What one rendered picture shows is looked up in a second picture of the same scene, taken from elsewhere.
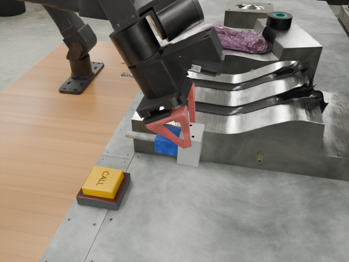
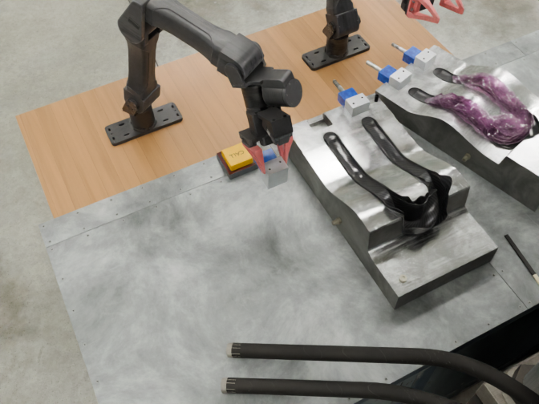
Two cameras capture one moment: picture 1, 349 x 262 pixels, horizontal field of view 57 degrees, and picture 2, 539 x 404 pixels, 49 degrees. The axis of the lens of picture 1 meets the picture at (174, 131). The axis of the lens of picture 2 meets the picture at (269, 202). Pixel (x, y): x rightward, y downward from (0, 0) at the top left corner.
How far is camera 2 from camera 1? 97 cm
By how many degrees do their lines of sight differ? 39
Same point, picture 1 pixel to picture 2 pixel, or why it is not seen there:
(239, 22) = not seen: outside the picture
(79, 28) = (340, 13)
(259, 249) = (265, 264)
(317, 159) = (366, 256)
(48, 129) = not seen: hidden behind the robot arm
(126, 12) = (238, 82)
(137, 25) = (250, 88)
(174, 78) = (259, 129)
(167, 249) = (226, 220)
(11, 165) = (212, 103)
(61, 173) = (230, 131)
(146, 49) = (251, 103)
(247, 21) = not seen: outside the picture
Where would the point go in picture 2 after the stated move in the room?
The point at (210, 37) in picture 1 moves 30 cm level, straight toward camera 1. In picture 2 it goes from (270, 123) to (128, 189)
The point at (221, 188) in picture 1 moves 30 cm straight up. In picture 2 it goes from (297, 220) to (301, 135)
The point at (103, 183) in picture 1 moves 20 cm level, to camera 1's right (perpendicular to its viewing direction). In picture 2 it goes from (233, 157) to (284, 208)
